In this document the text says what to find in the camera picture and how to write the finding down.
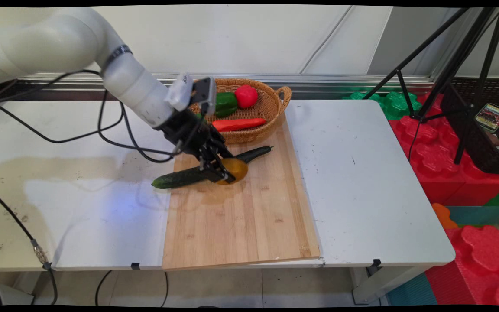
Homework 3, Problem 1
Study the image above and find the red flower-topped foam block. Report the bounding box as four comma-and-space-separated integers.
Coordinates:
425, 225, 499, 306

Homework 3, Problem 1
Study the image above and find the large red foam block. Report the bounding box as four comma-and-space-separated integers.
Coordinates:
389, 92, 499, 207

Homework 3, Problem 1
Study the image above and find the dark woven basket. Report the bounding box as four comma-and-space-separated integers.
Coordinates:
440, 78, 499, 175

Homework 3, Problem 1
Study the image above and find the teal foam mat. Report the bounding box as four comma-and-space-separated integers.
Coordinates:
447, 206, 499, 228

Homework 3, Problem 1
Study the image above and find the green foam block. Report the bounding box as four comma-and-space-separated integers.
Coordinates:
344, 90, 423, 121

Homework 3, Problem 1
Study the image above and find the orange-red toy carrot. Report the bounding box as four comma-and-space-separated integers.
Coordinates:
211, 117, 267, 133

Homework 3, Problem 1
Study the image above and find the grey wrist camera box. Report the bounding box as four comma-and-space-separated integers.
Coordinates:
165, 73, 217, 117

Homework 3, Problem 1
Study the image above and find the black cable under table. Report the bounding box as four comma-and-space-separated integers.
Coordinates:
95, 270, 170, 308

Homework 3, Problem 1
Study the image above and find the black cable with metal connector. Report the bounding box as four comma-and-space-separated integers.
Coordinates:
0, 183, 58, 306

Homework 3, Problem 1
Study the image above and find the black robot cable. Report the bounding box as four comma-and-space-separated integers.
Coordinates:
0, 68, 204, 164

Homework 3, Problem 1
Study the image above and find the orange foam piece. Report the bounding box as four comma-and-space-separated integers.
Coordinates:
431, 203, 459, 229

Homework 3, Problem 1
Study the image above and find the green toy bell pepper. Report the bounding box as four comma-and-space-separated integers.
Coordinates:
214, 91, 239, 118

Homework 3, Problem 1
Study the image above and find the black camera tripod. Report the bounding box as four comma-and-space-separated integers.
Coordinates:
362, 6, 499, 165

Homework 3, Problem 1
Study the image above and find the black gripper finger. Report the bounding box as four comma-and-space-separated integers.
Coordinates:
215, 142, 235, 160
198, 157, 236, 183

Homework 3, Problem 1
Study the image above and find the aluminium wall rail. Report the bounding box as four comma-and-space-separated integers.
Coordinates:
16, 72, 434, 101

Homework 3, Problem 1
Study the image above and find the bamboo cutting board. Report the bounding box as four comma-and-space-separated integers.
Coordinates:
162, 110, 321, 271

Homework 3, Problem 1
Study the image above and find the white table leg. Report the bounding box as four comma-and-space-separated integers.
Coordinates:
351, 265, 428, 305

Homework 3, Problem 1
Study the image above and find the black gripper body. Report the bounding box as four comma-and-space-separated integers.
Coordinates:
158, 108, 228, 166

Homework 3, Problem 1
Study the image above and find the red toy tomato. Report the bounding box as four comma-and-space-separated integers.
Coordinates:
234, 84, 259, 109

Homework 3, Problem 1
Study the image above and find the oval wicker basket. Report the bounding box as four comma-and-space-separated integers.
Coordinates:
188, 78, 292, 145

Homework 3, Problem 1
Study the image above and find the yellow-brown toy potato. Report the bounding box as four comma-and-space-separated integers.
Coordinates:
215, 158, 249, 186

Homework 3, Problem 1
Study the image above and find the long dark green cucumber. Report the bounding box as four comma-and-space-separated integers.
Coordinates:
151, 146, 274, 189

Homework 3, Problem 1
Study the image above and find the smartphone with lit screen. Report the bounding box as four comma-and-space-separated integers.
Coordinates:
475, 103, 499, 133

